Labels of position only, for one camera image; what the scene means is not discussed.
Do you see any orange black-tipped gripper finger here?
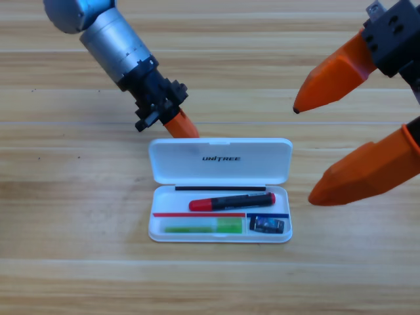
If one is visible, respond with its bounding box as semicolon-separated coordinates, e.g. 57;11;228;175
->
293;29;379;115

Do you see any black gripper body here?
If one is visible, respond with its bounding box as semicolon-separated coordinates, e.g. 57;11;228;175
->
362;0;420;106
117;60;190;133

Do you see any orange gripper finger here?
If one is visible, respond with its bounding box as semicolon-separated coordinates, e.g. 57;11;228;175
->
163;108;201;139
308;127;420;207

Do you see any white Unitree pencil case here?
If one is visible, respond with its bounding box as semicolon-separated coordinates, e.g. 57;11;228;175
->
147;137;293;244

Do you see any red and black marker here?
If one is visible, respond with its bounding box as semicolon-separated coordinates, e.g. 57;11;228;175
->
188;192;277;213

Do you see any green highlighter pen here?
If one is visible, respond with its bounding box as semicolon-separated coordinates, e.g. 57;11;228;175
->
163;217;245;234

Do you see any black eraser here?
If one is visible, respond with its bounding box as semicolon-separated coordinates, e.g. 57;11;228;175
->
249;215;285;235

